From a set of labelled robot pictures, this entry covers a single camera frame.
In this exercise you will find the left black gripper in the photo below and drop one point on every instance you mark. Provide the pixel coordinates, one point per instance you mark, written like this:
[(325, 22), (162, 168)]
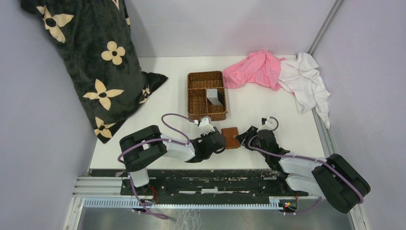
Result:
[(204, 136)]

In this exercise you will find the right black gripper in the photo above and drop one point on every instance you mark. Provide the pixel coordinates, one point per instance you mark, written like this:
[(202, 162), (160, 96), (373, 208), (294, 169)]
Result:
[(243, 138)]

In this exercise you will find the brown leather card holder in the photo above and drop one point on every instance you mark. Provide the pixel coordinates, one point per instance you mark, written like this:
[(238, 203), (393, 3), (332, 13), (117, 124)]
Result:
[(231, 134)]

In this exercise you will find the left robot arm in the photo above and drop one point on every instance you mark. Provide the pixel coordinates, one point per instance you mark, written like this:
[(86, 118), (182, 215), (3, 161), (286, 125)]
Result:
[(145, 146)]

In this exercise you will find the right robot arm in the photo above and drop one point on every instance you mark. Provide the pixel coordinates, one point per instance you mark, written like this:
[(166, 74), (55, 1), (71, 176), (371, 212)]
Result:
[(331, 178)]

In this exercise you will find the grey card stack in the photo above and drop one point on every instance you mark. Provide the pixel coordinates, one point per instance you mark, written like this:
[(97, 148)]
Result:
[(214, 96)]

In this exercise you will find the brown woven basket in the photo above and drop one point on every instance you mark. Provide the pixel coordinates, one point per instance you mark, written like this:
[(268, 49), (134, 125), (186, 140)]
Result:
[(198, 104)]

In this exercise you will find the pink cloth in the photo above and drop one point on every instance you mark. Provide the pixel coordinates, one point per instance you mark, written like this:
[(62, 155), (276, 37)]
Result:
[(262, 68)]

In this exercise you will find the white cloth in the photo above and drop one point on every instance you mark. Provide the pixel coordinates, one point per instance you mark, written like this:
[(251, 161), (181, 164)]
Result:
[(301, 77)]

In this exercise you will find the black floral pillow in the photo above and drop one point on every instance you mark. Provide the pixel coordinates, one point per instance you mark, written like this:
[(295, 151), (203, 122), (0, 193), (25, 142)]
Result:
[(93, 37)]

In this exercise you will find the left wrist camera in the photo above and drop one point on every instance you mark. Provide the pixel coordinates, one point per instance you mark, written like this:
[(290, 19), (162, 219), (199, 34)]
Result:
[(204, 125)]

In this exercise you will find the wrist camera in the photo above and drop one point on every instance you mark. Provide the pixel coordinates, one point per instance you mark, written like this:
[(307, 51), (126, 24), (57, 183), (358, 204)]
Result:
[(269, 123), (204, 125)]

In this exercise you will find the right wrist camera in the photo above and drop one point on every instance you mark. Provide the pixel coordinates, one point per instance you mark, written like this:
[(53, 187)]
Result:
[(269, 123)]

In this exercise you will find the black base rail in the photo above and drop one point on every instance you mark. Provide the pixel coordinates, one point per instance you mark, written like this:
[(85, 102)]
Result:
[(257, 183)]

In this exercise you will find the grey cable duct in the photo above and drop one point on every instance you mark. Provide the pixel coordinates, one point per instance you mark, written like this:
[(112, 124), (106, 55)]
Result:
[(132, 203)]

